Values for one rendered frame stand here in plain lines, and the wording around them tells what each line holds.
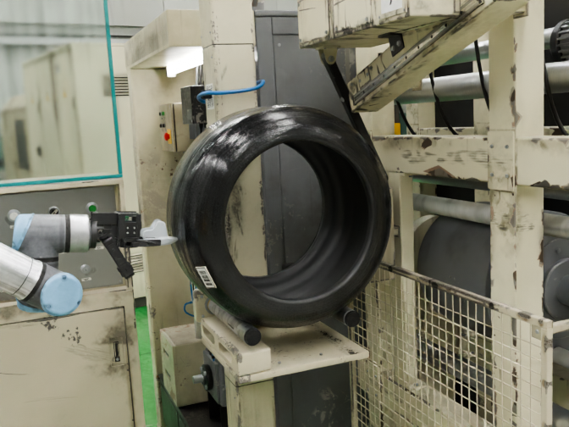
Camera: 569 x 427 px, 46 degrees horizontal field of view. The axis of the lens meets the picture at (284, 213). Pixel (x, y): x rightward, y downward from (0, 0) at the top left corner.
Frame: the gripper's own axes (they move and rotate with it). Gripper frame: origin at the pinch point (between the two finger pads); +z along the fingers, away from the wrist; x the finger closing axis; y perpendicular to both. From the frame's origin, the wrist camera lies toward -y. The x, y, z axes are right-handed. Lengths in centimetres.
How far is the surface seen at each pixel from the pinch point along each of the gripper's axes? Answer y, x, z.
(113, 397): -62, 58, -5
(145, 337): -110, 282, 48
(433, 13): 56, -35, 48
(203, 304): -22.5, 24.1, 15.4
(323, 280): -13, 11, 48
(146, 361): -111, 235, 40
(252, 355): -27.1, -10.4, 18.9
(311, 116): 32.8, -10.3, 31.1
